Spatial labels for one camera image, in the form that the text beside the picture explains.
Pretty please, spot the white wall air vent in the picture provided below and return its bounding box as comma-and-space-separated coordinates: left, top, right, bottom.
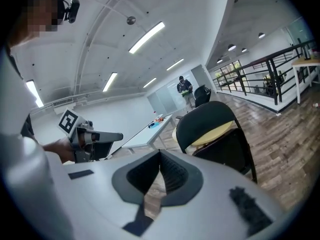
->
52, 96, 76, 115

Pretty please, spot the person's left forearm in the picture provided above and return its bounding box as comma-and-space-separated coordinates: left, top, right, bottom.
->
41, 141, 60, 158

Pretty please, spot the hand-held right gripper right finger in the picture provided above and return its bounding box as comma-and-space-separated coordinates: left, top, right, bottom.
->
149, 148, 286, 240

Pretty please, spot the person's head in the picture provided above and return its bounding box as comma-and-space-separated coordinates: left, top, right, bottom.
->
6, 0, 65, 50

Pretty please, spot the frosted glass partition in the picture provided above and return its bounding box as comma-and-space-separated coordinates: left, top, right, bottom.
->
146, 68, 198, 116

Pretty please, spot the round yellow wooden table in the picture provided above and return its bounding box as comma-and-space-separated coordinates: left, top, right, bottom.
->
171, 120, 235, 150

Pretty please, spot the person's black clothing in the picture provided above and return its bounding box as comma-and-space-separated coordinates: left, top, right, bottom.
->
20, 113, 38, 144

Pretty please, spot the black head-worn camera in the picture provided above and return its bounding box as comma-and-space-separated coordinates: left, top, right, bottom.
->
62, 0, 81, 24

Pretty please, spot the black office chair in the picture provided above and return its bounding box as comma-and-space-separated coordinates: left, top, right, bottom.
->
193, 84, 212, 109

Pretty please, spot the black metal railing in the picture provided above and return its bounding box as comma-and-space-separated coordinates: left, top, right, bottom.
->
212, 38, 320, 106

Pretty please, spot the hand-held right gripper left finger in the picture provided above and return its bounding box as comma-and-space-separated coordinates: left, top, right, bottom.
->
46, 148, 162, 240

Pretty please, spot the group of ceiling tube lights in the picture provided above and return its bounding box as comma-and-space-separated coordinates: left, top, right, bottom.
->
26, 21, 185, 108

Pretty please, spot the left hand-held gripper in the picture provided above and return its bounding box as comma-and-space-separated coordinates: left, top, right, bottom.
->
58, 107, 124, 164

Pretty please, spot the black folding chair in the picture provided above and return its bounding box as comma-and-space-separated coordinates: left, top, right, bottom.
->
175, 100, 258, 184

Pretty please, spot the large glass window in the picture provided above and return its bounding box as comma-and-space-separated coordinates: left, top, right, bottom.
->
213, 60, 243, 91

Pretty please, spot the person's left hand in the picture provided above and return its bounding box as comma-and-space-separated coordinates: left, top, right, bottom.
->
53, 137, 75, 164

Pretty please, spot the white rectangular table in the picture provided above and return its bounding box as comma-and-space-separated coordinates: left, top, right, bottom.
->
121, 113, 177, 155

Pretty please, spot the wooden top white desk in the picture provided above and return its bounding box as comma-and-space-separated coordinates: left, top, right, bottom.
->
291, 57, 320, 104

